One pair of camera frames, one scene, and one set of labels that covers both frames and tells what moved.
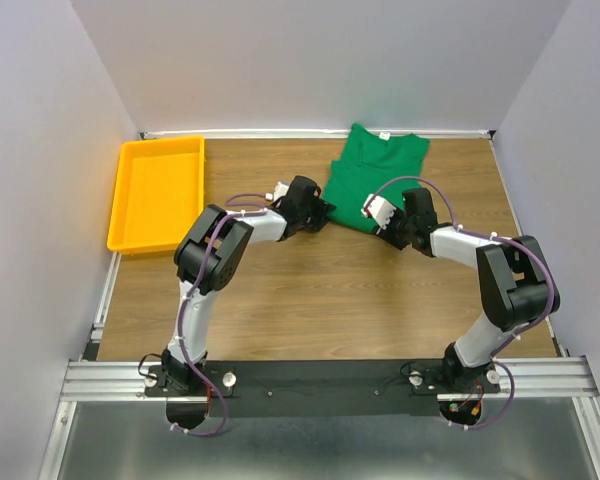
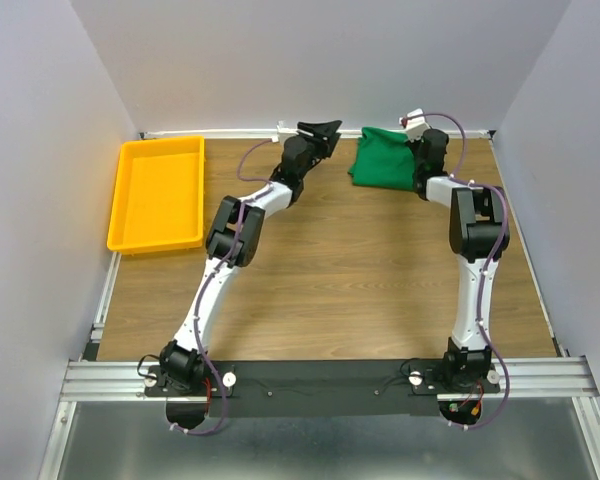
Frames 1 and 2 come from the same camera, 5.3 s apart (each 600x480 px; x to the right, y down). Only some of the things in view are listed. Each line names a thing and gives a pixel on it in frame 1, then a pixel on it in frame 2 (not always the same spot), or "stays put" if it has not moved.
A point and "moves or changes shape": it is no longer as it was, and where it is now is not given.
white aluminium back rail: x=275 y=134 stays put
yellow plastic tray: x=158 y=193 stays put
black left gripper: x=320 y=209 to x=324 y=144
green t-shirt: x=374 y=163 moves or changes shape
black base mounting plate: x=323 y=388 stays put
